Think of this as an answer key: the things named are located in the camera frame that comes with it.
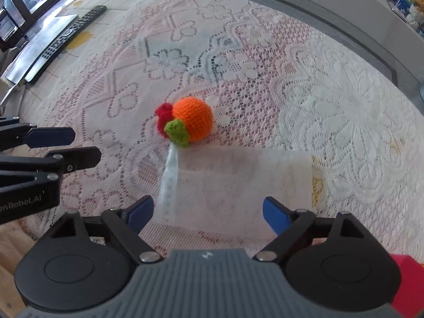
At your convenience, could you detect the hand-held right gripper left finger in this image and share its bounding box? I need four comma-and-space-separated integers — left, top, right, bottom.
50, 195, 163, 264

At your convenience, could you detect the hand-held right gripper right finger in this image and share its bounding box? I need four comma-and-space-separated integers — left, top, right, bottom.
253, 197, 368, 263

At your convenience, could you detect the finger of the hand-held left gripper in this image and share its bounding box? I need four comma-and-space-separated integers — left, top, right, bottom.
0, 116, 76, 152
0, 146, 102, 197

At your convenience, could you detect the translucent zip bag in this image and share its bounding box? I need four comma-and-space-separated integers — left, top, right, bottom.
159, 144, 315, 239

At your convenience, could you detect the orange crochet fruit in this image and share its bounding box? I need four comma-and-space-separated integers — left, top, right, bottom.
154, 97, 214, 147

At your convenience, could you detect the black remote control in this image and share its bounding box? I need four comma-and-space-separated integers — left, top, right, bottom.
25, 5, 107, 83

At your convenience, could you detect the white lace tablecloth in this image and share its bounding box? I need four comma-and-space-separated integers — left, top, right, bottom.
13, 0, 424, 267

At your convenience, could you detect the magenta cardboard box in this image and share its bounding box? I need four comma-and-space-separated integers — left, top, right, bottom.
387, 253, 424, 318

